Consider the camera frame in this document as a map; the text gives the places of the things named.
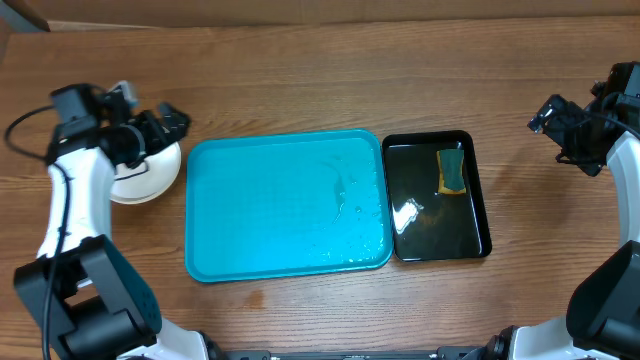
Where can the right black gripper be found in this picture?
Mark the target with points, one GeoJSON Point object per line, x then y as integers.
{"type": "Point", "coordinates": [591, 163]}

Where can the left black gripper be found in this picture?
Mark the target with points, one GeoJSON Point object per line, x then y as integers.
{"type": "Point", "coordinates": [146, 121]}

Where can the white plate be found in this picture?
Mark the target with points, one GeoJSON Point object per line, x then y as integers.
{"type": "Point", "coordinates": [149, 180]}

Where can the yellow sponge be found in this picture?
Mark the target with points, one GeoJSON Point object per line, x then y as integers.
{"type": "Point", "coordinates": [451, 178]}

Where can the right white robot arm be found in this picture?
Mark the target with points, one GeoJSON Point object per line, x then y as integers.
{"type": "Point", "coordinates": [602, 320]}

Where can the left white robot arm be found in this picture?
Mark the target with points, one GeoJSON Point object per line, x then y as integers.
{"type": "Point", "coordinates": [88, 301]}

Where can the teal plastic tray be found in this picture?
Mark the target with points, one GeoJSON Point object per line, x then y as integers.
{"type": "Point", "coordinates": [286, 205]}

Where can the black water tray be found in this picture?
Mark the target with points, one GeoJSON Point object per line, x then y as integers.
{"type": "Point", "coordinates": [428, 226]}

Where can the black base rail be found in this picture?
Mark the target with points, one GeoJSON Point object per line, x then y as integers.
{"type": "Point", "coordinates": [442, 353]}

